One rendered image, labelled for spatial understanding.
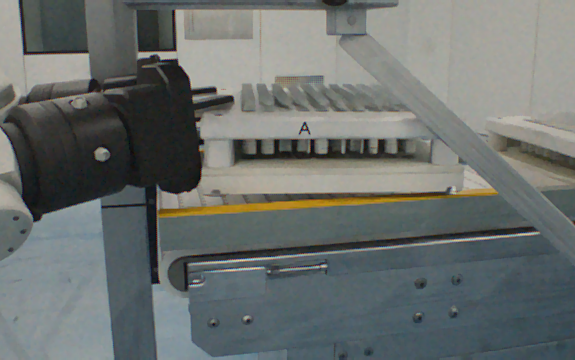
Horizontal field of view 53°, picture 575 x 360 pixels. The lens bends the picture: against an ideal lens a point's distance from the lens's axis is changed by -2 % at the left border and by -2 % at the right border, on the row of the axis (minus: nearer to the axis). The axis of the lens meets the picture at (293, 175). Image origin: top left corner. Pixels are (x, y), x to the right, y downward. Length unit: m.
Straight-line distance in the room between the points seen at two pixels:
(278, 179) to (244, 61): 5.50
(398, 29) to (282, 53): 1.38
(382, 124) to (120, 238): 0.43
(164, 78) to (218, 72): 5.43
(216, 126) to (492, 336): 0.41
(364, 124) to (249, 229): 0.14
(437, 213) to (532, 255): 0.13
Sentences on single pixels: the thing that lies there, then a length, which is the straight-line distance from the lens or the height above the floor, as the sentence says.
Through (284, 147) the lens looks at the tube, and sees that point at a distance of 0.56.
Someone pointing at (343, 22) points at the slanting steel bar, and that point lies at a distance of 0.52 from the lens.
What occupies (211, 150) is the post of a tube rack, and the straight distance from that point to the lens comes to 0.53.
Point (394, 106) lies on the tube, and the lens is 0.58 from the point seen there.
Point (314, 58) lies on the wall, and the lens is 6.28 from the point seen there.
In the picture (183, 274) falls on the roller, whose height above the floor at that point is 0.81.
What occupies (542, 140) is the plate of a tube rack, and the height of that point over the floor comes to 0.89.
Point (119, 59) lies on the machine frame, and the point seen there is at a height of 0.99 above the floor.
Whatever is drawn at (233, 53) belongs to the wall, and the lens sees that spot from 5.99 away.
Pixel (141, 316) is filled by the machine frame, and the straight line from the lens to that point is 0.87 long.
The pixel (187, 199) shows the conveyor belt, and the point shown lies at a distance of 0.70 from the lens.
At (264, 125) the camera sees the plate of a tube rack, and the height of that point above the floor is 0.94.
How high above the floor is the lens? 1.02
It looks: 14 degrees down
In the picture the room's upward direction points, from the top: straight up
